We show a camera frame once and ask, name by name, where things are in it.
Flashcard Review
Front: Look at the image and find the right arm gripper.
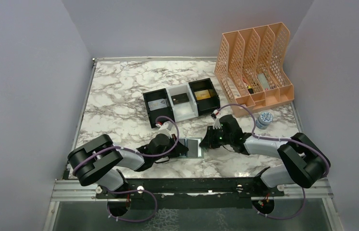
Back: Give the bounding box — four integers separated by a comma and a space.
200, 125, 233, 148

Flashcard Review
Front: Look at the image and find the green card holder wallet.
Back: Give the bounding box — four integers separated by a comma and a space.
179, 138, 204, 158

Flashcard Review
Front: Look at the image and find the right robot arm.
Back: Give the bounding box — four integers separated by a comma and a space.
200, 115, 331, 196

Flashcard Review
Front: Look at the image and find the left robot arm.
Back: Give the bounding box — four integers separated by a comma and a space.
67, 134, 189, 198

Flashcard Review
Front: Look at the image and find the gold card in tray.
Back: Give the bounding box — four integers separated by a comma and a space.
194, 90, 211, 101

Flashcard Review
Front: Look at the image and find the black card in tray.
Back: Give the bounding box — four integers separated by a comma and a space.
171, 93, 189, 105

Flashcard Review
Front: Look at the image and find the blue white tape roll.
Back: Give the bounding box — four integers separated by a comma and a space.
256, 111, 273, 129

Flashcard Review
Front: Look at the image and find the black tray right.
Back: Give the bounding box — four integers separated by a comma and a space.
188, 78, 221, 116

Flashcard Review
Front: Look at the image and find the black tray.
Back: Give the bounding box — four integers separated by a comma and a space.
188, 78, 221, 116
143, 89, 175, 128

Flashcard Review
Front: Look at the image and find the white tray middle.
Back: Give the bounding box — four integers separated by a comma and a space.
166, 83, 198, 122

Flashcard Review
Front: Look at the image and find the yellow marker in organizer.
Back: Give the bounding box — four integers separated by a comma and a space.
245, 83, 255, 94

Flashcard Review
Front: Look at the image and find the black tray left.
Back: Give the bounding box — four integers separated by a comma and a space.
143, 89, 175, 128

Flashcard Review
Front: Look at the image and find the grey item in organizer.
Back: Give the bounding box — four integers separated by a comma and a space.
257, 73, 271, 90

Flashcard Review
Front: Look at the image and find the orange file organizer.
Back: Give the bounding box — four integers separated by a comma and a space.
214, 22, 295, 117

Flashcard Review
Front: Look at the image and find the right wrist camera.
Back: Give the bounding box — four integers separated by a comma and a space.
211, 109, 222, 129

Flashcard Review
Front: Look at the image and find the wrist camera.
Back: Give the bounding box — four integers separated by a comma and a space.
156, 121, 173, 137
211, 109, 222, 129

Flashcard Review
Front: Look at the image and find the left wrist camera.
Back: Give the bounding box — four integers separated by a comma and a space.
156, 121, 173, 137

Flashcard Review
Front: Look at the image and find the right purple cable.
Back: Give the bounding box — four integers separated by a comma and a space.
212, 103, 331, 220

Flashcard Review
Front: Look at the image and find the black mounting rail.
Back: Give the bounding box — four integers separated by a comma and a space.
86, 175, 284, 199

